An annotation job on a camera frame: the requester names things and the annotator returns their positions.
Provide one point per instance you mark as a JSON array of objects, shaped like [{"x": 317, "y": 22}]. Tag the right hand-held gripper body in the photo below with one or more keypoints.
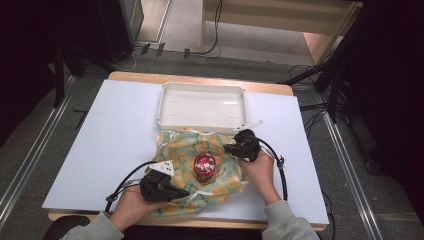
[{"x": 248, "y": 146}]

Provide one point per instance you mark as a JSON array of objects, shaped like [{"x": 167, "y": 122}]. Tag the white plastic tray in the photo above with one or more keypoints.
[{"x": 200, "y": 106}]

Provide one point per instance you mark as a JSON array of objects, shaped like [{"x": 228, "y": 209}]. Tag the dark cabinet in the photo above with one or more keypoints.
[{"x": 116, "y": 26}]

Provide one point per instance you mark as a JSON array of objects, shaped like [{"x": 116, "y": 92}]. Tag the person's right hand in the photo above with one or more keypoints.
[{"x": 263, "y": 176}]

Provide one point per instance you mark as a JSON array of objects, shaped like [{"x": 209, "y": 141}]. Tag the black tape strip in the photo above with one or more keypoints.
[{"x": 80, "y": 118}]

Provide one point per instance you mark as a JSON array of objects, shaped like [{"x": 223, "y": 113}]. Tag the black tripod stand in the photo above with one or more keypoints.
[{"x": 335, "y": 66}]

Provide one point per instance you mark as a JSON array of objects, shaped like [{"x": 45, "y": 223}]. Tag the black metal stand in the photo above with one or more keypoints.
[{"x": 60, "y": 76}]

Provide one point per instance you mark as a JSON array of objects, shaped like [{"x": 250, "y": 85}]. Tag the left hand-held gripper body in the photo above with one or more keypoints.
[{"x": 155, "y": 186}]

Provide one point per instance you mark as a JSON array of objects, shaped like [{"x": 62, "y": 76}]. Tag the red lidded jar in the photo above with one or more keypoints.
[{"x": 204, "y": 166}]

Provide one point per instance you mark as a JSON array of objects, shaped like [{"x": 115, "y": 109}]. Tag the person's left hand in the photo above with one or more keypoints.
[{"x": 130, "y": 206}]

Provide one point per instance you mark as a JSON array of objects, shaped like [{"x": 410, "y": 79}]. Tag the metal floor rail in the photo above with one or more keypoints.
[
  {"x": 33, "y": 150},
  {"x": 350, "y": 173}
]

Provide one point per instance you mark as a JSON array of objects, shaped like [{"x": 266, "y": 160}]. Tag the light wooden desk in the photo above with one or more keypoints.
[{"x": 283, "y": 20}]

